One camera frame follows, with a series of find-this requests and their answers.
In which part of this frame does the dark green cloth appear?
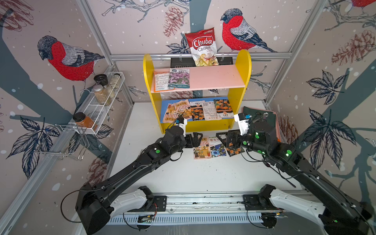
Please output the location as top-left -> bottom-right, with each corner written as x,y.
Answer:
242,106 -> 278,139

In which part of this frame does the orange spice jar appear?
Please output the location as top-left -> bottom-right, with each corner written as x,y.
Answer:
72,112 -> 95,128

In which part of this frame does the orange marigold seed bag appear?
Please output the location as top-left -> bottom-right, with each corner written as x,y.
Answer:
225,139 -> 244,157

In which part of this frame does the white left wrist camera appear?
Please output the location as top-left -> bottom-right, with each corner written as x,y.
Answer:
175,116 -> 188,137

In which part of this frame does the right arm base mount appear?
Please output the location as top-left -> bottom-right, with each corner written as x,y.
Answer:
242,184 -> 281,211

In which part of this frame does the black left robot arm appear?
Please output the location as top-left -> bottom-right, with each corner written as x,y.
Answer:
75,126 -> 203,235

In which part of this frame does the white text seed bag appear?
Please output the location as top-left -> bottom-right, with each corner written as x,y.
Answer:
201,101 -> 222,120

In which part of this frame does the white orange seed bag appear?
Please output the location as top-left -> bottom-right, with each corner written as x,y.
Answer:
153,71 -> 169,92

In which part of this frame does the yellow shelf unit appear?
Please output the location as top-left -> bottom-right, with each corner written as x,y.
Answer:
143,50 -> 252,134

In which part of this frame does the red Chuba chips bag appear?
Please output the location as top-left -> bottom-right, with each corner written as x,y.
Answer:
185,28 -> 219,67

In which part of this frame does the metal wire hook rack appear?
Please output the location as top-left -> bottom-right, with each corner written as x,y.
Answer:
33,123 -> 90,161

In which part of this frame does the black wall holder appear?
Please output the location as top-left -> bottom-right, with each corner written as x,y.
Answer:
170,57 -> 234,68

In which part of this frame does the black lid spice jar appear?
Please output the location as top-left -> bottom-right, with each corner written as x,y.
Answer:
94,74 -> 109,88

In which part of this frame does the striped shop seed bag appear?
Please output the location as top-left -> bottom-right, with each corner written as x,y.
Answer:
193,137 -> 212,160

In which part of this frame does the pink tray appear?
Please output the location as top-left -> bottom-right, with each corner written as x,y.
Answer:
242,106 -> 283,143

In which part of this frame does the white wire spice rack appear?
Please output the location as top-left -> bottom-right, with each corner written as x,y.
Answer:
70,71 -> 124,137

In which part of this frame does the lower orange marigold bag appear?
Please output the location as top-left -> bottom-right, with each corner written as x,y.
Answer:
213,99 -> 234,118

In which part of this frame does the silver lid spice jar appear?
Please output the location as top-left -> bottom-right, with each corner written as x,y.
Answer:
93,84 -> 112,106

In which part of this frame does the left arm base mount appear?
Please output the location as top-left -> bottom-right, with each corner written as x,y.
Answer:
128,186 -> 167,212

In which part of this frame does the pink shop seed bag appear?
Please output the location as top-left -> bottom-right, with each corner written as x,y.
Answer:
162,103 -> 180,123
174,99 -> 192,120

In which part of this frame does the blue flower seed bag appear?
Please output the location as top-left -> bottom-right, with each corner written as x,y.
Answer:
208,137 -> 227,158

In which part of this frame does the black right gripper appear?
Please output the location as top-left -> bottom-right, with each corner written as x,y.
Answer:
215,128 -> 269,158

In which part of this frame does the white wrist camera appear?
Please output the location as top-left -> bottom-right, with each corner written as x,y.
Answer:
234,113 -> 252,136
175,116 -> 188,137

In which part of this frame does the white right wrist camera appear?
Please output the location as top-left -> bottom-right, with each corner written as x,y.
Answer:
234,113 -> 252,136

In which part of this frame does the pale spice jar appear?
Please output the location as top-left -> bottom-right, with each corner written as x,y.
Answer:
110,73 -> 121,89

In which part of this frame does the purple flower seed bag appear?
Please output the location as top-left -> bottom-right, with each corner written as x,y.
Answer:
168,69 -> 190,89

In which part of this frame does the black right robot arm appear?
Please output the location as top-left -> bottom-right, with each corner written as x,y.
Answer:
216,119 -> 375,235

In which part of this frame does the dark marigold seed bag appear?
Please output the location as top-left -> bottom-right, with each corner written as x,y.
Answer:
190,101 -> 205,121

